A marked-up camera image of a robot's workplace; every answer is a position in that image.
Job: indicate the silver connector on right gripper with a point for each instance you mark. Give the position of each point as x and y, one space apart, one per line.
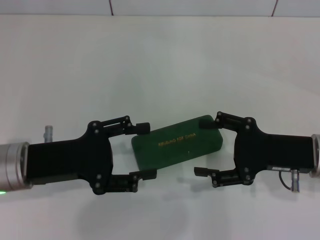
295 181

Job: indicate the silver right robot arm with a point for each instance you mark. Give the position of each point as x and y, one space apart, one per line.
316 157

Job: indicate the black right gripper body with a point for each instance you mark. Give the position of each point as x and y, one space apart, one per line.
272 152

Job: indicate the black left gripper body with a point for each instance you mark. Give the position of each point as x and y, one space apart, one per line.
67 160

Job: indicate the silver connector on gripper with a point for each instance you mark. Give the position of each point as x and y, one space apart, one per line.
49 133
295 181

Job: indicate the green glasses case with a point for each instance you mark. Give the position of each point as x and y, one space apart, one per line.
175 150

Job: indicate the silver connector on left gripper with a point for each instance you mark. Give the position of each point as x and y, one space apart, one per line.
49 133

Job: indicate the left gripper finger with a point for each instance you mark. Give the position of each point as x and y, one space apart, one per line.
143 128
130 181

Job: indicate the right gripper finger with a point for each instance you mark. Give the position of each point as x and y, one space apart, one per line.
207 124
225 178

